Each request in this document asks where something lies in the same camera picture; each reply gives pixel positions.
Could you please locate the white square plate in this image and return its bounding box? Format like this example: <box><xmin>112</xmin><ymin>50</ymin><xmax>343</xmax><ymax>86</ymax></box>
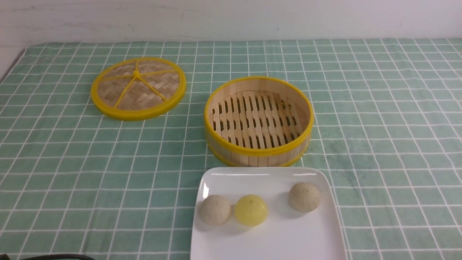
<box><xmin>190</xmin><ymin>167</ymin><xmax>348</xmax><ymax>260</ymax></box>

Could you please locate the yellow bamboo steamer basket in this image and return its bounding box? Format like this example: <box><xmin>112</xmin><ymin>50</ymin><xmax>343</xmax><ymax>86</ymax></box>
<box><xmin>204</xmin><ymin>76</ymin><xmax>315</xmax><ymax>167</ymax></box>

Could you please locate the beige bun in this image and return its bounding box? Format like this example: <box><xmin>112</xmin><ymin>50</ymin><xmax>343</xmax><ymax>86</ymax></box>
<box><xmin>288</xmin><ymin>182</ymin><xmax>322</xmax><ymax>213</ymax></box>
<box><xmin>199</xmin><ymin>195</ymin><xmax>232</xmax><ymax>226</ymax></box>

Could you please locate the green checkered tablecloth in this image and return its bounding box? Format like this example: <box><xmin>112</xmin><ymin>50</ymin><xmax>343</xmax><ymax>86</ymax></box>
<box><xmin>0</xmin><ymin>39</ymin><xmax>462</xmax><ymax>260</ymax></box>

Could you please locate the black left camera cable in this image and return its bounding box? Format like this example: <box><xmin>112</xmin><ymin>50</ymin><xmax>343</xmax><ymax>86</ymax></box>
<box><xmin>20</xmin><ymin>254</ymin><xmax>96</xmax><ymax>260</ymax></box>

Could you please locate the yellow bamboo steamer lid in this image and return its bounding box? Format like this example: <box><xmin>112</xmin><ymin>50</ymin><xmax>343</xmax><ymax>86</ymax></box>
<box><xmin>90</xmin><ymin>57</ymin><xmax>187</xmax><ymax>121</ymax></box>

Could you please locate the beige bun back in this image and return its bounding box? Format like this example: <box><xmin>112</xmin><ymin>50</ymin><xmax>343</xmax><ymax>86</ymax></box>
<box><xmin>199</xmin><ymin>195</ymin><xmax>232</xmax><ymax>226</ymax></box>

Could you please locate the yellow steamed bun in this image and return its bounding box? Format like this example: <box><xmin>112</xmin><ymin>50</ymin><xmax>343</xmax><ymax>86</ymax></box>
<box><xmin>234</xmin><ymin>194</ymin><xmax>269</xmax><ymax>226</ymax></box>

